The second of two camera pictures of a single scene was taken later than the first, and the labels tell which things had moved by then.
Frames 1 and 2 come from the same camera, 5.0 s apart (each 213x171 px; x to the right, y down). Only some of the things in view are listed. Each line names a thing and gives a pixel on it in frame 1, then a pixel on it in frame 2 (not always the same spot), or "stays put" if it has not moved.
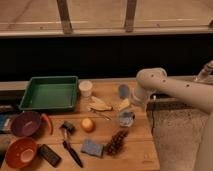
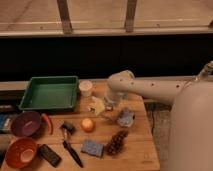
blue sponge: (92, 148) stays put
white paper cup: (85, 88) stays put
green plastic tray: (50, 93) stays put
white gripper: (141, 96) -> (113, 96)
